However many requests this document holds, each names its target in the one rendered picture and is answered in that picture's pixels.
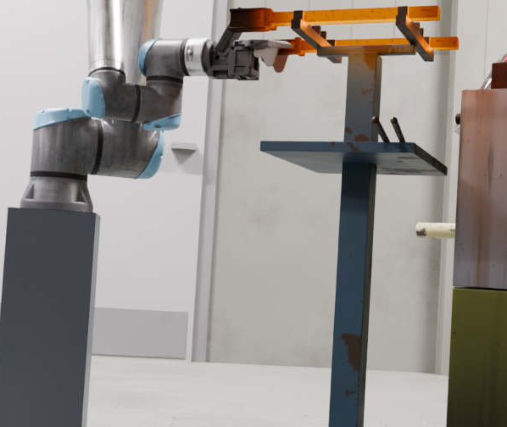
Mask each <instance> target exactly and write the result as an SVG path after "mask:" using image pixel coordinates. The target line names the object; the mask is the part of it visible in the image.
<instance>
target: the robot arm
mask: <svg viewBox="0 0 507 427"><path fill-rule="evenodd" d="M163 4H164V0H122V1H121V0H86V13H87V43H88V77H87V78H85V79H84V81H83V84H82V88H81V106H82V108H48V109H43V110H41V111H39V112H38V113H37V114H36V117H35V122H34V128H33V129H32V130H33V136H32V148H31V172H30V181H29V183H28V186H27V187H26V189H25V192H24V195H23V197H22V198H21V200H20V205H19V207H20V208H36V209H50V210H64V211H77V212H90V213H93V204H92V199H91V196H90V193H89V190H88V187H87V178H88V175H101V176H110V177H119V178H128V179H133V180H136V179H150V178H152V177H153V176H154V175H155V174H156V173H157V172H158V170H159V167H160V165H161V162H162V159H163V154H164V146H165V134H164V130H175V129H177V128H179V127H180V125H181V116H182V112H181V108H182V94H183V81H184V76H208V77H210V78H211V79H213V80H230V79H236V80H259V66H260V63H259V58H261V60H262V62H264V63H265V65H266V66H268V67H270V66H273V68H274V71H275V72H276V73H281V72H282V71H283V70H284V68H285V65H286V62H287V58H288V56H289V55H277V54H278V51H279V48H292V47H293V45H292V44H290V43H289V42H286V41H277V40H259V39H252V40H238V39H239V37H240V36H241V34H242V32H240V33H232V32H231V31H229V30H228V28H229V27H230V22H229V24H228V26H227V27H226V29H225V31H224V32H223V34H222V36H221V38H220V39H219V41H218V43H217V42H212V41H211V40H210V39H209V38H208V37H201V38H174V39H164V38H159V34H160V27H161V19H162V12H163ZM92 117H94V118H97V119H92Z"/></svg>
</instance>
